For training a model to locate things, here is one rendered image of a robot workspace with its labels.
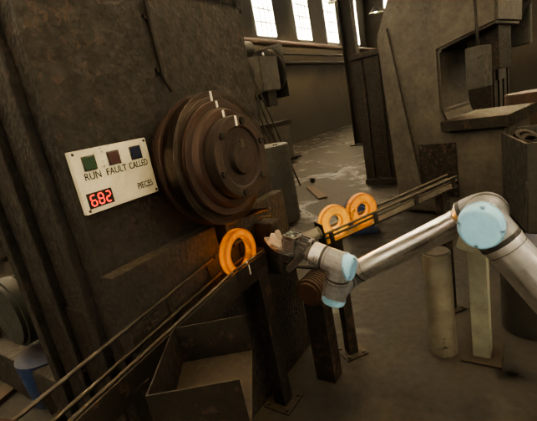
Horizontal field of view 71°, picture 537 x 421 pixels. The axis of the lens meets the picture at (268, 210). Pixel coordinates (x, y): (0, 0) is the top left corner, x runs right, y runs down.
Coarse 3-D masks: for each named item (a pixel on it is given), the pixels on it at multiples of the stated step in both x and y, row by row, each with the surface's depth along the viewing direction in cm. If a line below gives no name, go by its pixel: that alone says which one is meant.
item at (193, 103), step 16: (208, 96) 128; (224, 96) 134; (176, 112) 122; (192, 112) 122; (176, 128) 116; (176, 144) 116; (176, 160) 116; (176, 176) 116; (176, 192) 121; (192, 192) 121; (256, 192) 150; (192, 208) 122; (224, 224) 134
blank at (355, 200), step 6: (354, 198) 175; (360, 198) 176; (366, 198) 177; (372, 198) 179; (348, 204) 176; (354, 204) 175; (366, 204) 179; (372, 204) 179; (348, 210) 176; (354, 210) 176; (366, 210) 181; (372, 210) 180; (354, 216) 177; (360, 216) 178; (366, 222) 180
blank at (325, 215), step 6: (324, 210) 171; (330, 210) 171; (336, 210) 172; (342, 210) 174; (318, 216) 173; (324, 216) 171; (330, 216) 172; (342, 216) 174; (348, 216) 176; (318, 222) 173; (324, 222) 171; (342, 222) 175; (324, 228) 172; (330, 228) 173; (342, 228) 175; (342, 234) 176
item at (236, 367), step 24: (192, 336) 105; (216, 336) 106; (240, 336) 106; (168, 360) 96; (192, 360) 107; (216, 360) 106; (240, 360) 104; (168, 384) 93; (192, 384) 99; (216, 384) 79; (240, 384) 79; (168, 408) 81; (192, 408) 81; (216, 408) 81; (240, 408) 81
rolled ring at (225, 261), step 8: (232, 232) 140; (240, 232) 143; (248, 232) 147; (224, 240) 139; (232, 240) 140; (248, 240) 147; (224, 248) 137; (248, 248) 150; (224, 256) 137; (248, 256) 149; (224, 264) 138; (232, 264) 140
